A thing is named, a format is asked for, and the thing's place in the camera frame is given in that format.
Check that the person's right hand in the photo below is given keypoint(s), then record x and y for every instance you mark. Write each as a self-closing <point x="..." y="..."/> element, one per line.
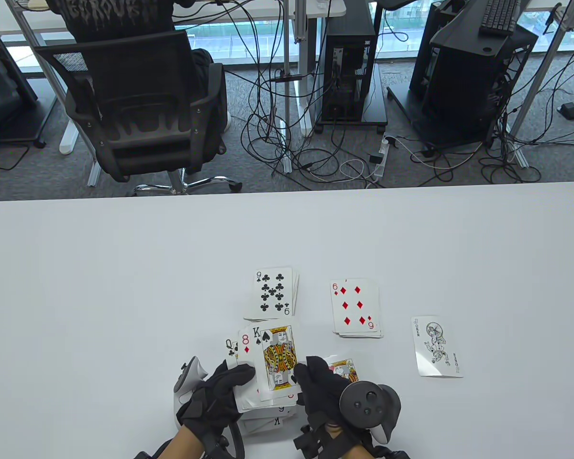
<point x="320" y="387"/>

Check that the person's left hand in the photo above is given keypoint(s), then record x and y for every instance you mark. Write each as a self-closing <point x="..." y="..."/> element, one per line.
<point x="210" y="406"/>

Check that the pile of hearts cards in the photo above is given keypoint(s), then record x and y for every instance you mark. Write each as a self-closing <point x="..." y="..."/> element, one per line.
<point x="342" y="370"/>

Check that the single spades playing card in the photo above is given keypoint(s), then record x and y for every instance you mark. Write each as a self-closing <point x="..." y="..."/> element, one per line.
<point x="277" y="354"/>

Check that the pile of spades cards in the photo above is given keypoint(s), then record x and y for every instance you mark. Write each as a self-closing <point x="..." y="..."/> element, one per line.
<point x="268" y="423"/>

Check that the deck of playing cards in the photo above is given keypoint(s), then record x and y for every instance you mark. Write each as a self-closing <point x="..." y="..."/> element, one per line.
<point x="246" y="346"/>

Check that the pile of diamonds cards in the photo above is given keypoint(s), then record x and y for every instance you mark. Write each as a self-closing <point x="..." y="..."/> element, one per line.
<point x="356" y="306"/>

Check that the pile of clubs cards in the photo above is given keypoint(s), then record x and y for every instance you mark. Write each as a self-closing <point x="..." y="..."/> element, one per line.
<point x="272" y="294"/>

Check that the joker playing card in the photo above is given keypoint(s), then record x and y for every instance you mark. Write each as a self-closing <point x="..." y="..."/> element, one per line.
<point x="437" y="346"/>

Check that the person's left forearm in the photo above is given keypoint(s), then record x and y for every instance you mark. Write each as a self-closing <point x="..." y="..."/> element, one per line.
<point x="186" y="447"/>

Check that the black right forearm battery pack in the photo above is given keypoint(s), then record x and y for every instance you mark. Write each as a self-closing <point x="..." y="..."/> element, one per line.
<point x="394" y="455"/>

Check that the black left forearm sensor unit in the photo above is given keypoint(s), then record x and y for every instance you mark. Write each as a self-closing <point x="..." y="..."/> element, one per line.
<point x="142" y="455"/>

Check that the grey left hand controller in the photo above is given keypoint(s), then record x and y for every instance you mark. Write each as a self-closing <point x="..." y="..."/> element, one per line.
<point x="191" y="373"/>

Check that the grey hand controller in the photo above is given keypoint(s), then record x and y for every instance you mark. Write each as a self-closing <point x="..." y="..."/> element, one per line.
<point x="191" y="373"/>
<point x="368" y="404"/>

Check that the grey right hand controller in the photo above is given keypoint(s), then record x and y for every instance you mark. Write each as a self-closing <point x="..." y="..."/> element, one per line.
<point x="368" y="404"/>

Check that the white power strip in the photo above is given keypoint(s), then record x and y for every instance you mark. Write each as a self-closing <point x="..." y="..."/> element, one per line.
<point x="381" y="167"/>

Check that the black power adapter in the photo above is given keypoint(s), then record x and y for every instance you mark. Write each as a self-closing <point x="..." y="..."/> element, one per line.
<point x="376" y="158"/>

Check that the black mesh office chair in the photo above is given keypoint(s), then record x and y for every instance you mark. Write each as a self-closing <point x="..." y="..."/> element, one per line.
<point x="138" y="143"/>

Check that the black tower cart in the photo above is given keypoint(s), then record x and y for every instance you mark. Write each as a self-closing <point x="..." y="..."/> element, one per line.
<point x="375" y="105"/>

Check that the black equipment stand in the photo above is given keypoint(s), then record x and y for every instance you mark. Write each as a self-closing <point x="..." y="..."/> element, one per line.
<point x="459" y="95"/>

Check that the black computer tower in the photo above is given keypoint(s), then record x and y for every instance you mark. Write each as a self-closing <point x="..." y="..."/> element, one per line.
<point x="349" y="28"/>

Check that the black foot pedal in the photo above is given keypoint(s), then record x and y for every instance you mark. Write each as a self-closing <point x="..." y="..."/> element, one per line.
<point x="568" y="110"/>

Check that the black rolling cabinet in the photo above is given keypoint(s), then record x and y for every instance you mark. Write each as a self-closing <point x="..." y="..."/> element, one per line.
<point x="5" y="95"/>

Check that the black keyboard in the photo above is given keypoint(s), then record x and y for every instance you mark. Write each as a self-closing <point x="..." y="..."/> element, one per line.
<point x="500" y="16"/>

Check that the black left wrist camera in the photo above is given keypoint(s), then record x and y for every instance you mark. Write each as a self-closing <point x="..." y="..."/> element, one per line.
<point x="217" y="447"/>

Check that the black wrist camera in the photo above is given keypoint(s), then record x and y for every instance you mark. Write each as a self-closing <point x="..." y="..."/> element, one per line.
<point x="315" y="444"/>
<point x="217" y="447"/>

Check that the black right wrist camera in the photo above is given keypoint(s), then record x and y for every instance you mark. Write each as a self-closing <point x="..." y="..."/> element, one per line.
<point x="315" y="444"/>

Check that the aluminium desk frame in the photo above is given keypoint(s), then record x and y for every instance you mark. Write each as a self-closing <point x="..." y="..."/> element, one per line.
<point x="535" y="81"/>

